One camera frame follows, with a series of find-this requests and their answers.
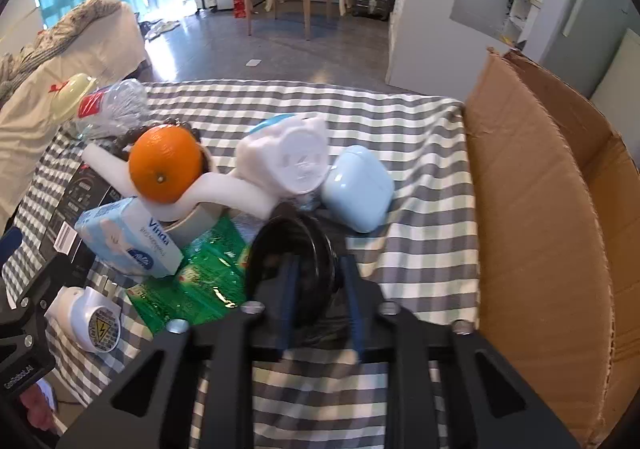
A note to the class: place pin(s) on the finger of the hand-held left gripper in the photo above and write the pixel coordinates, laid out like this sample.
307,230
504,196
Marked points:
10,249

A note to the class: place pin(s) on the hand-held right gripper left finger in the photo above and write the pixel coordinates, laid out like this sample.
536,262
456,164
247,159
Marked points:
288,301

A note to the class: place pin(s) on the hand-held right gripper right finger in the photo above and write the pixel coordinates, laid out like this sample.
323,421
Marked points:
353,309

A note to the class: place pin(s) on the black round container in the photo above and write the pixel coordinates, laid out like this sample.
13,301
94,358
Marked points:
320,259

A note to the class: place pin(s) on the light blue earbuds case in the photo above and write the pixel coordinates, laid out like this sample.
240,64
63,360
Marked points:
357,189

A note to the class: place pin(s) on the white and blue toy figure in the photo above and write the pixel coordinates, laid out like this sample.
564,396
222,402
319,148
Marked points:
295,154

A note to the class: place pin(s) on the brown cardboard box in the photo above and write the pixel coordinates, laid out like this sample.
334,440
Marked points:
540,229

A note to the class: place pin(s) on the person's left hand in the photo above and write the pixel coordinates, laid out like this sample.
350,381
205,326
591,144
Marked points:
37,404

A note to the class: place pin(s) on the white plug adapter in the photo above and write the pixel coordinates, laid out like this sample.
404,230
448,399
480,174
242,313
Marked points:
75,316

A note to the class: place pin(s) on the black carton with barcode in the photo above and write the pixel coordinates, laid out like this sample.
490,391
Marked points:
80,201

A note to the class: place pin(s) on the green foil packet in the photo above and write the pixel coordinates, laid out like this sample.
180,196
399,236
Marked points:
205,279

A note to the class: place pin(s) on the blue tissue packet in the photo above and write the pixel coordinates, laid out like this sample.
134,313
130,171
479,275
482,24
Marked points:
125,234

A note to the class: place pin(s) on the grey tape roll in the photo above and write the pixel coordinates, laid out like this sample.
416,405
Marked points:
200,221

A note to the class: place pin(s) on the pale green cup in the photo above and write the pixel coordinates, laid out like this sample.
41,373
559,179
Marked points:
70,94

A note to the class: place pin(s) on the orange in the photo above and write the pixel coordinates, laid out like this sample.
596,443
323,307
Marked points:
165,164

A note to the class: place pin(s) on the clear plastic bottle red label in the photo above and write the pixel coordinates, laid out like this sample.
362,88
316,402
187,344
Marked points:
120,104

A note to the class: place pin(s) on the white covered sofa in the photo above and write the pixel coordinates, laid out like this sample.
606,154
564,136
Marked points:
75,64

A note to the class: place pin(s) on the grey knitted blanket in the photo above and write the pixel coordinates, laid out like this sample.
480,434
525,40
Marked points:
60,29

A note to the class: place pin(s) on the white paper scrap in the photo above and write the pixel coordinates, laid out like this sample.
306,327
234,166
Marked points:
253,63

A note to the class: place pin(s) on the red carton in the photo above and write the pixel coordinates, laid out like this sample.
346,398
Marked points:
240,4

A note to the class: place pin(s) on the white tall cabinet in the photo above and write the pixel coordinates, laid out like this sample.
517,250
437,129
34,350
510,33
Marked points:
617,69

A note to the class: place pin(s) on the white wall shelf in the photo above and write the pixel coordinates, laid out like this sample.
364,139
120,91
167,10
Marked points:
520,14

